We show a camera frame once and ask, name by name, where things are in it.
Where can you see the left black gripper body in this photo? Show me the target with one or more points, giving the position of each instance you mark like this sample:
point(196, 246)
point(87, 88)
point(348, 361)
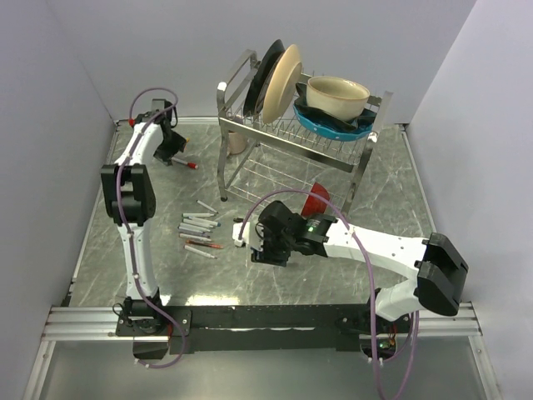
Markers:
point(170, 147)

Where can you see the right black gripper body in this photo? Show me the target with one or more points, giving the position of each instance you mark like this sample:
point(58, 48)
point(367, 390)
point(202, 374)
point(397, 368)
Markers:
point(271, 249)

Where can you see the red cap marker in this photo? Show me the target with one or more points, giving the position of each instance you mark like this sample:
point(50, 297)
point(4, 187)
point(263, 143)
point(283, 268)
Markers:
point(190, 165)

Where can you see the light blue cap marker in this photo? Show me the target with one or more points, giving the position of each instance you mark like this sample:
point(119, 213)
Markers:
point(205, 221)

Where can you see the grey cap marker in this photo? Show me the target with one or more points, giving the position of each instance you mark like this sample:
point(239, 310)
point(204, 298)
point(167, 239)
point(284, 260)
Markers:
point(193, 233)

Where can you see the black marker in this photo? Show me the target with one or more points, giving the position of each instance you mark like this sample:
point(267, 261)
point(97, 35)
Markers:
point(208, 207)

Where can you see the dark red marker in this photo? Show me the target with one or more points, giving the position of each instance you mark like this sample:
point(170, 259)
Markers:
point(204, 244)

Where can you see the pink cap marker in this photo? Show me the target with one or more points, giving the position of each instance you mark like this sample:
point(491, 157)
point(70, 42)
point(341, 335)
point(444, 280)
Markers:
point(199, 252)

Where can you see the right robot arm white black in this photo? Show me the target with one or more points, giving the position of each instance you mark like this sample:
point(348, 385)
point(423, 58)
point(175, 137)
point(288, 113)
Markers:
point(433, 270)

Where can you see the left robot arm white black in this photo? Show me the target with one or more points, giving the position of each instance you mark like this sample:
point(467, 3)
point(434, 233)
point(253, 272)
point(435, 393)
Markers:
point(129, 197)

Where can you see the red bowl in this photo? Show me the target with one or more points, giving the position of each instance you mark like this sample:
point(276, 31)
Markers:
point(314, 205)

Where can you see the stainless steel dish rack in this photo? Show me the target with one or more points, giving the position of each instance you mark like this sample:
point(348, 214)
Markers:
point(289, 138)

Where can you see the pink cup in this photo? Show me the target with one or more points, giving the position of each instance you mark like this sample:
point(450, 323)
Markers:
point(237, 143)

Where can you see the black base beam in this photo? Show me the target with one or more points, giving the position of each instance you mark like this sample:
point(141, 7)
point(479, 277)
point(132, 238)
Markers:
point(191, 329)

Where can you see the blue dotted dish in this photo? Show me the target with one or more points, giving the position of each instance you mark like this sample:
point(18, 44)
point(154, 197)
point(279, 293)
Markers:
point(328, 133)

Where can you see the black plate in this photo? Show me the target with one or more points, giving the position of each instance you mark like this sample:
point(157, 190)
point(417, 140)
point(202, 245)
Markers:
point(258, 87)

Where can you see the beige plate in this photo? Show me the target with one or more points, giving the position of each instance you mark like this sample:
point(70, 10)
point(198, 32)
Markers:
point(282, 86)

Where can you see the cream ceramic bowl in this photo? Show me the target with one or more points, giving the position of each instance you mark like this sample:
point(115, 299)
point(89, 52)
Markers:
point(342, 98)

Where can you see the aluminium rail frame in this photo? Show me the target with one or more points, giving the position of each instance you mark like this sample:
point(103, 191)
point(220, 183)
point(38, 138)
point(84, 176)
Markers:
point(81, 324)

